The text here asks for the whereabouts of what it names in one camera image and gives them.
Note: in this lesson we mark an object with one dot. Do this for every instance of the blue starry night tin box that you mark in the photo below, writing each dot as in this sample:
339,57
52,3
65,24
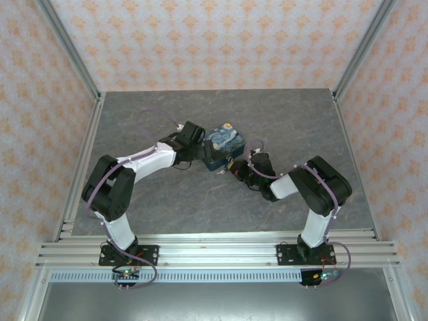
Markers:
224,140

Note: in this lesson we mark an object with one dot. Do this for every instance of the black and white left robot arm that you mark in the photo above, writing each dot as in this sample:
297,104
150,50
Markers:
110,190

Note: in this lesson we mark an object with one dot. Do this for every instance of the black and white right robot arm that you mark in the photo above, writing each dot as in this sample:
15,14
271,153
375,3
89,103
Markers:
321,190

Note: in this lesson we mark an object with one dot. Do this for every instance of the black controller board with LEDs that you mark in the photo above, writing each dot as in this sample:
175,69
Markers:
127,275
321,277

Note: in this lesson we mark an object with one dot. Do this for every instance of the grey metal panel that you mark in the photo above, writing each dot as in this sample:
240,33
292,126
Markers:
217,304

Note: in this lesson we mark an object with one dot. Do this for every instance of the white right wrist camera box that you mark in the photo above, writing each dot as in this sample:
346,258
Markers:
257,151

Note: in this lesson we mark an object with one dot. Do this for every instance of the aluminium mounting rail beam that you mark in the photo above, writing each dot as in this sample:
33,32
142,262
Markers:
217,252

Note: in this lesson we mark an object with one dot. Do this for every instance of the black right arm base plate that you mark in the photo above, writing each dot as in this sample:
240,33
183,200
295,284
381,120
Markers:
287,254

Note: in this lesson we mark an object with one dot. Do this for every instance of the aluminium table side rail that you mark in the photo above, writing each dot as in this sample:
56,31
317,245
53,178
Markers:
348,133
93,127

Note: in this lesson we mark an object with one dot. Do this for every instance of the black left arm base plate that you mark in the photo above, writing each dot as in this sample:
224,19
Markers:
148,254

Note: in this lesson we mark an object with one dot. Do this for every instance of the aluminium frame corner post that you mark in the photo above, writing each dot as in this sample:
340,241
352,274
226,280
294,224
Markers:
71,50
362,50

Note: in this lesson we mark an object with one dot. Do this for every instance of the aluminium frame leg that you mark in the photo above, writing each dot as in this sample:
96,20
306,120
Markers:
32,301
398,301

